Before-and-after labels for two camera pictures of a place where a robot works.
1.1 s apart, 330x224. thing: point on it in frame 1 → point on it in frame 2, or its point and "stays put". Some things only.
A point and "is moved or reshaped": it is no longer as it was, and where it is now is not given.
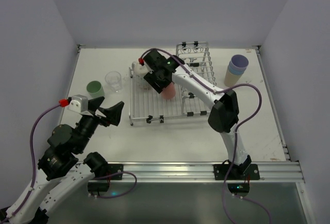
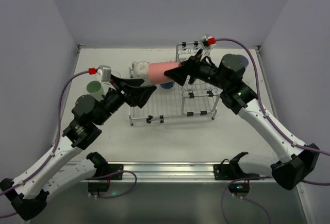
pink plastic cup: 169,92 is moved or reshaped
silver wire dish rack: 147,106 stays put
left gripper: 99,117 → 124,90
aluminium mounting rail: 168,172 stays put
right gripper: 155,82 → 192,67
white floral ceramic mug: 137,72 stays put
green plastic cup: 95,89 stays put
